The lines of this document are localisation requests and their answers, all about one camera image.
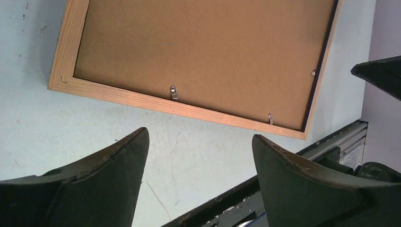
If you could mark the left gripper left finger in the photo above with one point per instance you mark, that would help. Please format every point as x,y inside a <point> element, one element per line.
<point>100,190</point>

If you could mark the wooden picture frame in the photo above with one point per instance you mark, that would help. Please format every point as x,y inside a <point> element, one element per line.
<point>62,79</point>

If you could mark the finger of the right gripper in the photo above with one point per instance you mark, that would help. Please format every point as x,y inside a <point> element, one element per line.
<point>385,74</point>

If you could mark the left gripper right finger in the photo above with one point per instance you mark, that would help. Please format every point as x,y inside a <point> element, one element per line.
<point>298,192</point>

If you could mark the brown backing board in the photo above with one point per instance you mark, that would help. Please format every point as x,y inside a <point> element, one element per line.
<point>247,58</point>

